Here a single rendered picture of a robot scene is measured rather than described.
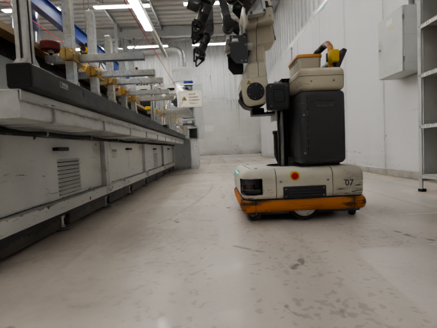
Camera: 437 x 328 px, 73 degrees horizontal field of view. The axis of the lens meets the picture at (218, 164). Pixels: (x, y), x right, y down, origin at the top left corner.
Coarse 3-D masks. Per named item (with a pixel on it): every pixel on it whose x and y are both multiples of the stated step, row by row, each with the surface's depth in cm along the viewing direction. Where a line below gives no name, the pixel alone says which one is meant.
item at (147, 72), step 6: (78, 72) 155; (84, 72) 155; (102, 72) 155; (108, 72) 155; (114, 72) 155; (120, 72) 155; (126, 72) 155; (132, 72) 155; (138, 72) 155; (144, 72) 155; (150, 72) 156; (78, 78) 156; (84, 78) 157
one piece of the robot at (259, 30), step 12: (240, 24) 186; (252, 24) 168; (264, 24) 170; (252, 36) 173; (264, 36) 173; (252, 48) 175; (264, 48) 182; (252, 60) 175; (264, 60) 175; (252, 72) 171; (264, 72) 171; (240, 84) 174; (252, 84) 171; (264, 84) 172; (252, 96) 172; (264, 96) 172
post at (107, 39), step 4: (104, 36) 174; (108, 36) 174; (104, 40) 174; (108, 40) 174; (108, 44) 175; (112, 44) 178; (108, 48) 175; (112, 48) 177; (108, 52) 175; (112, 52) 177; (108, 64) 175; (112, 64) 176; (108, 68) 175; (112, 68) 176; (108, 88) 176; (112, 88) 176; (108, 92) 176; (112, 92) 176; (108, 96) 176; (112, 96) 176
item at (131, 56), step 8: (48, 56) 130; (56, 56) 130; (80, 56) 130; (88, 56) 130; (96, 56) 130; (104, 56) 130; (112, 56) 130; (120, 56) 130; (128, 56) 130; (136, 56) 130; (144, 56) 133
